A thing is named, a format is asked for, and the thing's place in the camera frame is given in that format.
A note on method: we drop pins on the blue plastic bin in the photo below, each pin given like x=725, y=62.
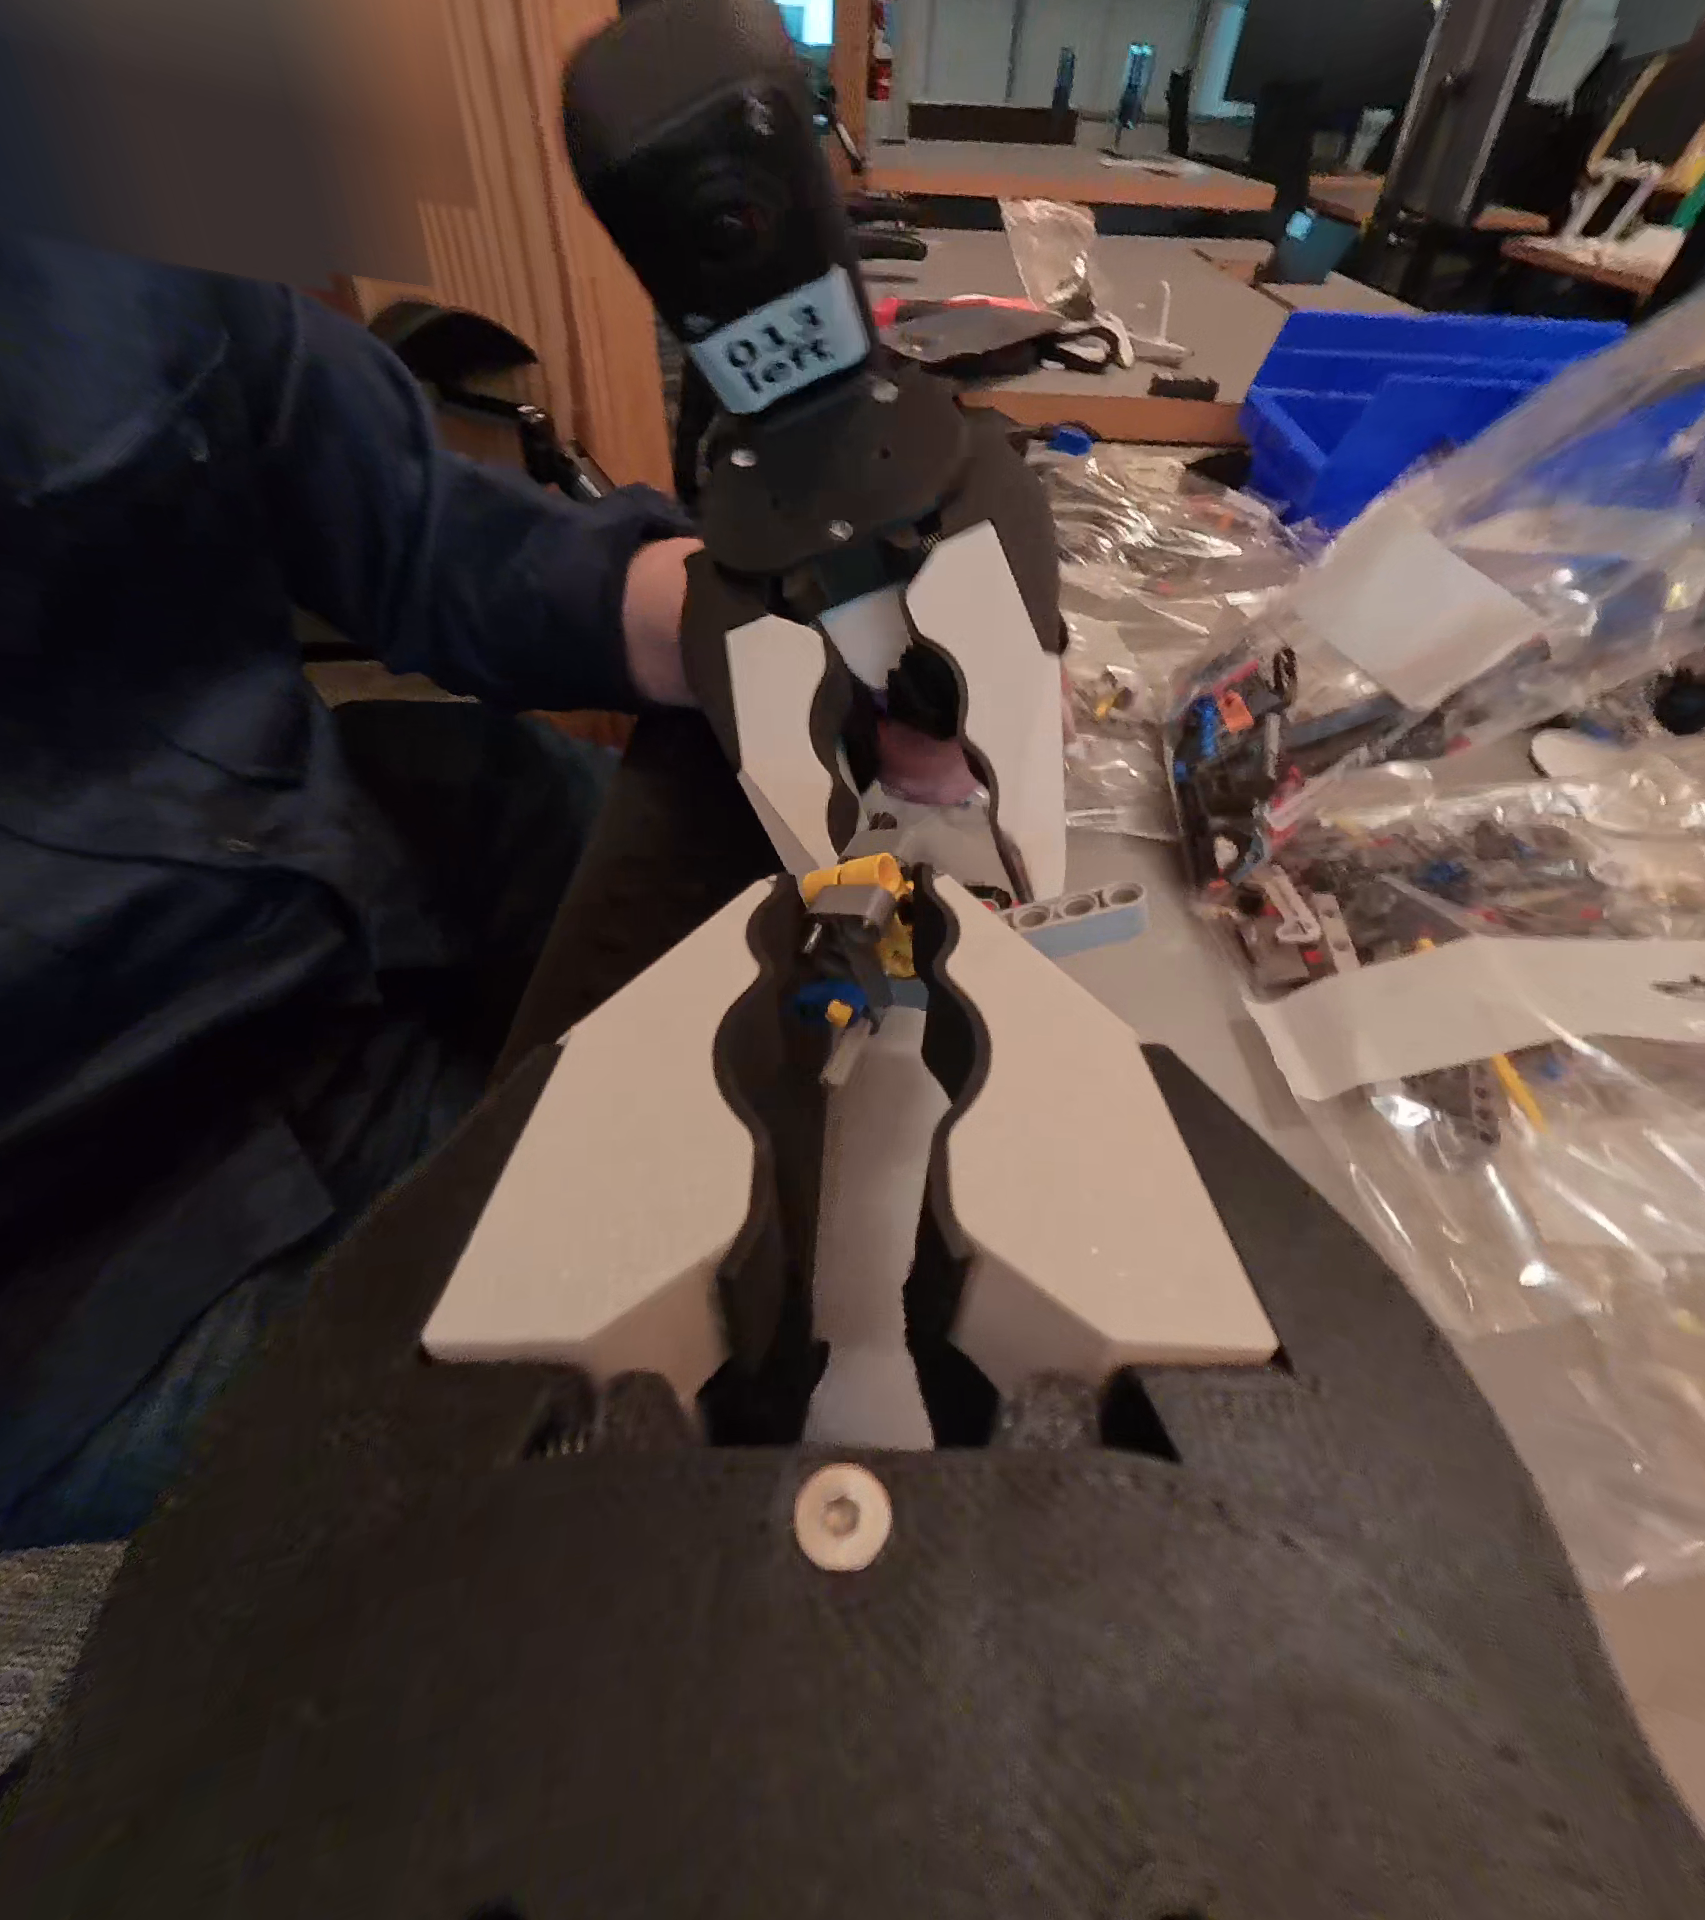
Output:
x=1392, y=405

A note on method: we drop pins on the black chair armrest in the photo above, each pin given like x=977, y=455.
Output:
x=462, y=361

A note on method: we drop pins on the white disc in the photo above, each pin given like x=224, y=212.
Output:
x=1587, y=751

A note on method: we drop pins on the tall clear lego bag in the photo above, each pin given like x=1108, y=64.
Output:
x=1512, y=571

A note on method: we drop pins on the crumpled clear bag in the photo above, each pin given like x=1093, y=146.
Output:
x=1048, y=248

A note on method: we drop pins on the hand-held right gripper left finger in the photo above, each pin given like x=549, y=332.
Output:
x=596, y=1200

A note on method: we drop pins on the brown background desk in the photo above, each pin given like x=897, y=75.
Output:
x=1063, y=183

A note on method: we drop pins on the small black object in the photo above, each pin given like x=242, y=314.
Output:
x=1184, y=387

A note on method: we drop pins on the yellow and black lego assembly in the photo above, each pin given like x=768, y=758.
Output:
x=859, y=931

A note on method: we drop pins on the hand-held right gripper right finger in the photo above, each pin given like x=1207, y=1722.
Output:
x=1108, y=1200

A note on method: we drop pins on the person's left hand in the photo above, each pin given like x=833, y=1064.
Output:
x=655, y=631

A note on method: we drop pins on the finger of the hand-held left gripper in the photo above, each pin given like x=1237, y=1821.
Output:
x=1010, y=675
x=768, y=721

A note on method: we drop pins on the teal box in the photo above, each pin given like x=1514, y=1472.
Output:
x=1302, y=248

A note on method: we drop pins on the white plastic object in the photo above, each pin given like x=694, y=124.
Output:
x=1160, y=323

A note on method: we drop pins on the black knob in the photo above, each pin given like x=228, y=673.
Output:
x=1691, y=699

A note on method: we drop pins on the wooden cabinet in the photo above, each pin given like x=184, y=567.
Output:
x=537, y=225

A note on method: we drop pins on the clear lego parts bag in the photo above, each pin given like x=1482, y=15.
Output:
x=1138, y=721

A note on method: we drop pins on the light grey lego beam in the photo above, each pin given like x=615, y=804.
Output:
x=1077, y=918

